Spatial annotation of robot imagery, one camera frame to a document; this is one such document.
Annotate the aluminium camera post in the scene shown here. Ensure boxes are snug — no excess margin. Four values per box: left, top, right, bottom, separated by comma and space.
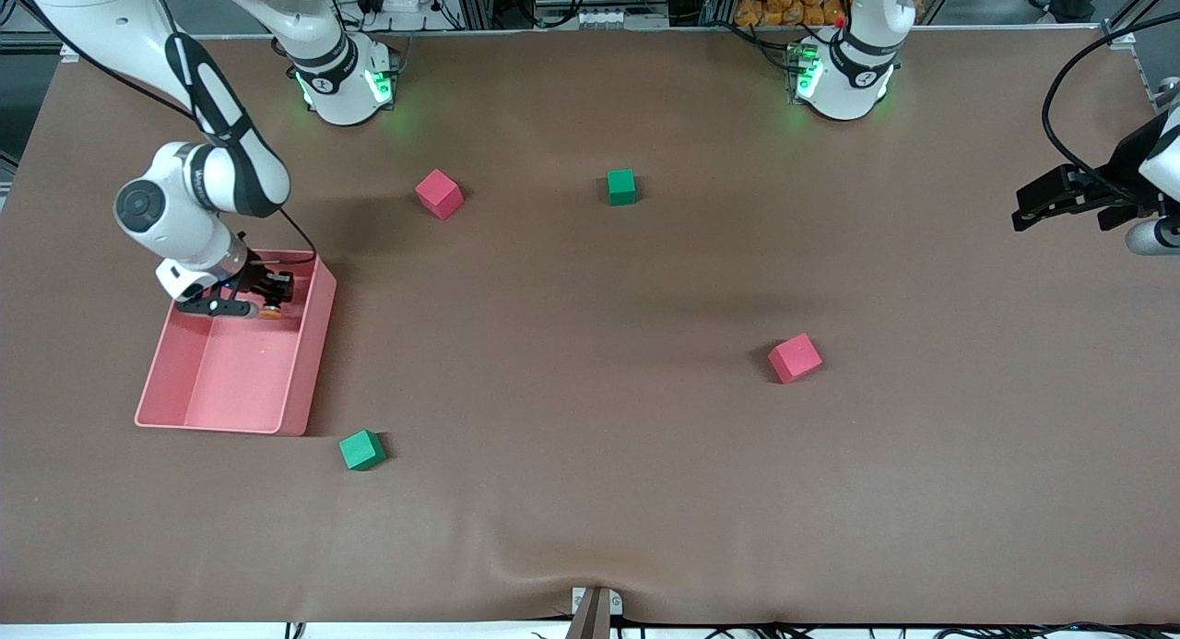
566, 586, 625, 639

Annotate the pink foam cube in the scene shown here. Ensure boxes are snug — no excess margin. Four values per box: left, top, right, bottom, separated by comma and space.
414, 168, 465, 221
767, 332, 824, 385

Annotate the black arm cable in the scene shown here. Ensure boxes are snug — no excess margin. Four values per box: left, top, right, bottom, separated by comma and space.
1041, 12, 1180, 202
0, 0, 320, 276

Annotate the pink plastic tray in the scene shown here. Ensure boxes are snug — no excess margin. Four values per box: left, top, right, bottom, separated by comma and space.
134, 248, 337, 436

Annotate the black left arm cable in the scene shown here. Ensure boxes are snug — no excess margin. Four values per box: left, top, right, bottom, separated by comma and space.
1041, 12, 1180, 202

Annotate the bag of orange objects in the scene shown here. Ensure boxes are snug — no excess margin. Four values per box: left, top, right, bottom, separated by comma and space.
735, 0, 849, 29

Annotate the brown table mat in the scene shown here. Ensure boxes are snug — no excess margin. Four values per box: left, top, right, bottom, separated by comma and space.
0, 26, 1180, 627

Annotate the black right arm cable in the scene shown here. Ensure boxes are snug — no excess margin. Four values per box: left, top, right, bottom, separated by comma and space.
0, 0, 320, 276

